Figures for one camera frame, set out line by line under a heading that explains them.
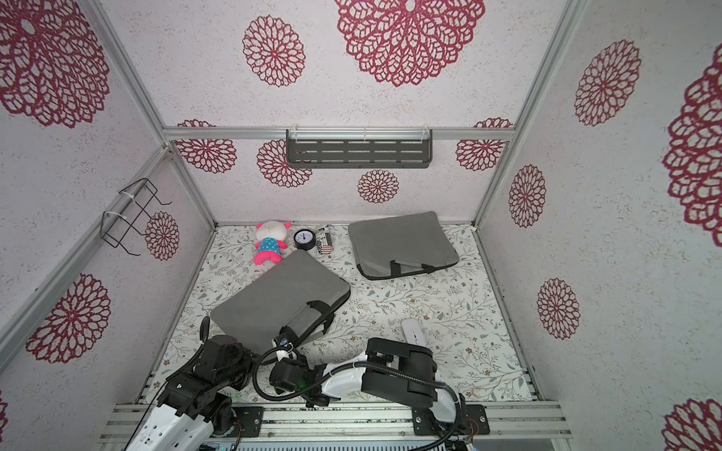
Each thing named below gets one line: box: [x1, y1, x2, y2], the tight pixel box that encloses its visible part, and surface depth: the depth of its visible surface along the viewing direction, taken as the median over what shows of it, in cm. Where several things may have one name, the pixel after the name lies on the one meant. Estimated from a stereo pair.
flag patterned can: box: [315, 224, 335, 256], surface depth 112 cm
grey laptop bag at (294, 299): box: [210, 248, 351, 358], surface depth 97 cm
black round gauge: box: [293, 228, 316, 251], surface depth 115 cm
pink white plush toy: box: [252, 220, 293, 265], surface depth 111 cm
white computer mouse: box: [400, 318, 427, 347], surface depth 91 cm
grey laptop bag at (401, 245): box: [348, 211, 460, 280], surface depth 114 cm
